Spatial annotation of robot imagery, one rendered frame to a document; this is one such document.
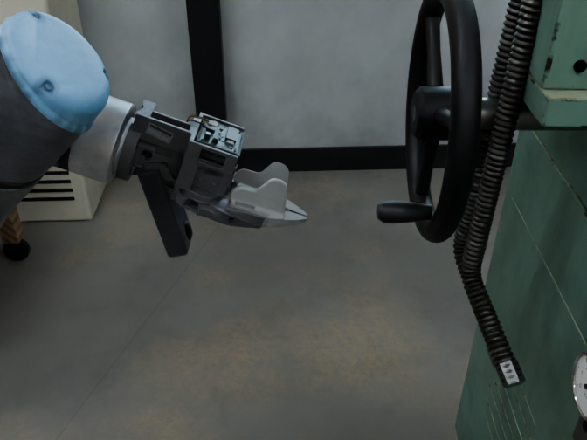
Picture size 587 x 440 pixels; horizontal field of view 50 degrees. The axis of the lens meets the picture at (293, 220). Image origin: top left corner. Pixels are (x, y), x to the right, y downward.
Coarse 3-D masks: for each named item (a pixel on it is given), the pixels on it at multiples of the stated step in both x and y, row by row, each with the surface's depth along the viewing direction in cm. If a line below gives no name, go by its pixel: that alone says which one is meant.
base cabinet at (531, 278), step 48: (528, 144) 91; (528, 192) 91; (528, 240) 90; (576, 240) 75; (528, 288) 90; (576, 288) 75; (480, 336) 114; (528, 336) 90; (576, 336) 74; (480, 384) 114; (528, 384) 89; (480, 432) 113; (528, 432) 89
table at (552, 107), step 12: (528, 72) 65; (528, 84) 64; (528, 96) 64; (540, 96) 61; (552, 96) 60; (564, 96) 60; (576, 96) 60; (540, 108) 61; (552, 108) 60; (564, 108) 60; (576, 108) 60; (540, 120) 61; (552, 120) 61; (564, 120) 61; (576, 120) 61
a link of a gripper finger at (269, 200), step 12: (276, 180) 67; (240, 192) 68; (252, 192) 68; (264, 192) 68; (276, 192) 68; (240, 204) 69; (252, 204) 69; (264, 204) 69; (276, 204) 69; (264, 216) 69; (276, 216) 70; (288, 216) 71; (300, 216) 72
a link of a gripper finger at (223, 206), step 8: (192, 200) 69; (224, 200) 69; (200, 208) 67; (208, 208) 67; (216, 208) 67; (224, 208) 68; (232, 208) 68; (208, 216) 68; (216, 216) 67; (224, 216) 67; (232, 216) 67; (240, 216) 68; (248, 216) 69; (256, 216) 69; (232, 224) 68; (240, 224) 68; (248, 224) 69; (256, 224) 69
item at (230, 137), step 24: (144, 120) 64; (168, 120) 66; (192, 120) 67; (216, 120) 70; (144, 144) 67; (168, 144) 66; (192, 144) 64; (216, 144) 65; (240, 144) 67; (120, 168) 66; (144, 168) 68; (168, 168) 68; (192, 168) 65; (216, 168) 65; (168, 192) 69; (192, 192) 67; (216, 192) 68
